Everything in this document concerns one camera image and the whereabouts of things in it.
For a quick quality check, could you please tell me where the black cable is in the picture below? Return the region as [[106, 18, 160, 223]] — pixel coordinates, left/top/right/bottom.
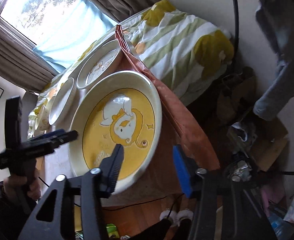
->
[[228, 0, 240, 55]]

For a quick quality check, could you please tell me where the light blue sheer curtain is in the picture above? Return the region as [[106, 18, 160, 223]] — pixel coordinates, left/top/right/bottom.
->
[[33, 0, 117, 73]]

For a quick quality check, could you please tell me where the pink floral tablecloth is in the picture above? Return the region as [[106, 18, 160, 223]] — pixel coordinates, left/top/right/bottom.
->
[[40, 24, 221, 207]]

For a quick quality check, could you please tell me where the beige curtain left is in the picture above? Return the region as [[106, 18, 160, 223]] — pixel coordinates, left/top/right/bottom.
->
[[0, 0, 160, 92]]

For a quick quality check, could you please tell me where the grey hanging garment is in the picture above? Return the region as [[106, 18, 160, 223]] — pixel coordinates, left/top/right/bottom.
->
[[253, 0, 294, 121]]

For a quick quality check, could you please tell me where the floral green white duvet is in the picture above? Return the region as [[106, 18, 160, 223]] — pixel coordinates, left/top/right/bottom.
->
[[27, 0, 235, 131]]

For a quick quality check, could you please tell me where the plain white plate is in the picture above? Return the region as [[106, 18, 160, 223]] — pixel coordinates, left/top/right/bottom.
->
[[49, 77, 76, 126]]

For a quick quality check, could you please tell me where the duck cartoon plate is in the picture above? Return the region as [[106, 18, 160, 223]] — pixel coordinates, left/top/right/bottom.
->
[[76, 40, 123, 89]]

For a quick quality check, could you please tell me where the cream cartoon bowl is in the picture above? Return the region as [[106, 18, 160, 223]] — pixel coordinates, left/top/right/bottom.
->
[[35, 105, 50, 131]]

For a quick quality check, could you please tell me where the person's left hand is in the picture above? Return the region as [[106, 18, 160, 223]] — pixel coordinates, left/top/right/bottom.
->
[[3, 175, 41, 200]]

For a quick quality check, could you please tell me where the cardboard box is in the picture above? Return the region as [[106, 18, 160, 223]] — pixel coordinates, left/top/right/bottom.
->
[[249, 118, 288, 172]]

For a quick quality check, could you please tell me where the yellow cartoon plate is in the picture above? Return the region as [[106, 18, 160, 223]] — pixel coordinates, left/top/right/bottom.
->
[[69, 70, 162, 194]]

